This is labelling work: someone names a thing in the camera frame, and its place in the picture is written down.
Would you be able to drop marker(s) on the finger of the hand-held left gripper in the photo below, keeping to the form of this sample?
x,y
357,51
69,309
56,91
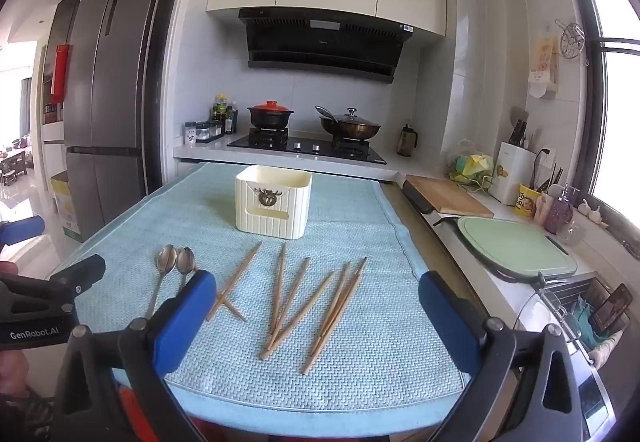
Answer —
x,y
82,274
22,228

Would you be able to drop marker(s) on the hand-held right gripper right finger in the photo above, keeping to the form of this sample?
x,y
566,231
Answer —
x,y
447,322

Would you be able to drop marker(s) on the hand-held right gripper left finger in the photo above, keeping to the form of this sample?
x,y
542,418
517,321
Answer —
x,y
182,322

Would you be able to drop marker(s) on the metal spoon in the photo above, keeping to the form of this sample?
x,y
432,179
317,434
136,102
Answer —
x,y
186,260
166,258

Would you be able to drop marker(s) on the cream ribbed utensil holder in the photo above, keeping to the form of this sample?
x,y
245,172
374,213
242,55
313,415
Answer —
x,y
272,217

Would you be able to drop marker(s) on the person's left hand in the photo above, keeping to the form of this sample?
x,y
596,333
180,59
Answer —
x,y
12,372

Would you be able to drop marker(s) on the yellow white cardboard box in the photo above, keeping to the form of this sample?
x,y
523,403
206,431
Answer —
x,y
67,207

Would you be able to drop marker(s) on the dark wooden dining furniture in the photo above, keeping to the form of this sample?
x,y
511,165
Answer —
x,y
12,162

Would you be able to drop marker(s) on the light teal table towel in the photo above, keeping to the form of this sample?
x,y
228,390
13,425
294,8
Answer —
x,y
375,362

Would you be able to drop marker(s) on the light green cutting board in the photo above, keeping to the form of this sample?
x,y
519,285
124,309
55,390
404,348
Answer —
x,y
515,247

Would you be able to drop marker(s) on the metal dish rack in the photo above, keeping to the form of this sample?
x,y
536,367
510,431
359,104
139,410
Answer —
x,y
555,297

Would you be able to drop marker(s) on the wooden cutting board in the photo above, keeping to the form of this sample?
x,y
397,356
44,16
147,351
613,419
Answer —
x,y
445,197

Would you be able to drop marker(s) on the black board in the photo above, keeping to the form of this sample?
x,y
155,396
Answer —
x,y
417,199

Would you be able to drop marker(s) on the teal dish cloth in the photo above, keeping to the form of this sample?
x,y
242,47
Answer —
x,y
582,317

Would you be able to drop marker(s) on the yellow paper cup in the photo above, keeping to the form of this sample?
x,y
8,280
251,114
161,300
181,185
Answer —
x,y
527,204

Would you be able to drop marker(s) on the pink cup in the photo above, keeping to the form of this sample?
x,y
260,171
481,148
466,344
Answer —
x,y
544,209

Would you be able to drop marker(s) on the clear glass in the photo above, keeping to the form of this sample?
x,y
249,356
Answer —
x,y
570,234

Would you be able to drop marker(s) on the white knife block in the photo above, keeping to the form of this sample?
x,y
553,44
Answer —
x,y
510,177

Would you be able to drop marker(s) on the yellow green plastic bag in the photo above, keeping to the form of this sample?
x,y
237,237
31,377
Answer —
x,y
472,164

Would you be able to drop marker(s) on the grey refrigerator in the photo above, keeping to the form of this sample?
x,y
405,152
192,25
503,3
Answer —
x,y
115,97

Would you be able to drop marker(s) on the smartphone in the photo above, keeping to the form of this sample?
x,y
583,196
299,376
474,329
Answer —
x,y
612,307

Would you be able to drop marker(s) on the white spice shaker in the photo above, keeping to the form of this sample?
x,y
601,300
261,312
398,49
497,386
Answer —
x,y
190,134

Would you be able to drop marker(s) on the garlic bulbs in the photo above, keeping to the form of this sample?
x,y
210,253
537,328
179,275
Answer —
x,y
592,214

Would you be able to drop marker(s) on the dark glass kettle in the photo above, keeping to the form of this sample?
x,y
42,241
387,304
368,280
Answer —
x,y
406,142

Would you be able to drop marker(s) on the dark sauce bottle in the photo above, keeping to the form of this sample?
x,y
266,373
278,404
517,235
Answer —
x,y
231,122

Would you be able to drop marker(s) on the yellow cap sauce bottle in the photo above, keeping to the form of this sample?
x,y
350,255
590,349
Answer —
x,y
220,112

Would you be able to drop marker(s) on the black gas hob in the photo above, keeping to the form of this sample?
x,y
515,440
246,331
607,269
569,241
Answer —
x,y
305,147

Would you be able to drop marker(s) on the dark wok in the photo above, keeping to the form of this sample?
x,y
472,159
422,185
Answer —
x,y
350,129

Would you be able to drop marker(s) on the grey spatula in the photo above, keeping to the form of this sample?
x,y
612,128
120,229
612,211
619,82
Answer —
x,y
520,114

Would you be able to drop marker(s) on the black casserole pot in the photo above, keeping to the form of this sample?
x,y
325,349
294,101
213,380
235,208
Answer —
x,y
270,119

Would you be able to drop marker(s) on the glass wok lid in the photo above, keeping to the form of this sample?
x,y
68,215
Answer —
x,y
352,118

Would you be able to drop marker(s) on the red pot lid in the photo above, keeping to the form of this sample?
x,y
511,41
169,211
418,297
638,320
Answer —
x,y
270,106

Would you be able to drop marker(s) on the printed hanging towel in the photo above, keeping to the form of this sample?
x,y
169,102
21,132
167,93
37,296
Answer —
x,y
542,67

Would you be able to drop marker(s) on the black range hood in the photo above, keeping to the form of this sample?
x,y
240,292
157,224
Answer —
x,y
320,47

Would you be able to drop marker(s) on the white wall socket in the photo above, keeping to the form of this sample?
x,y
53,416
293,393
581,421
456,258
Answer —
x,y
547,154

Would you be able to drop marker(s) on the dark wall cabinet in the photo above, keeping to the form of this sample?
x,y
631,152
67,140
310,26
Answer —
x,y
65,22

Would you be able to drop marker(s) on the black door frame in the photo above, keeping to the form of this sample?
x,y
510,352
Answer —
x,y
167,72

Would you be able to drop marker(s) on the black window frame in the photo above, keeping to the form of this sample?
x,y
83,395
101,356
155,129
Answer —
x,y
590,97

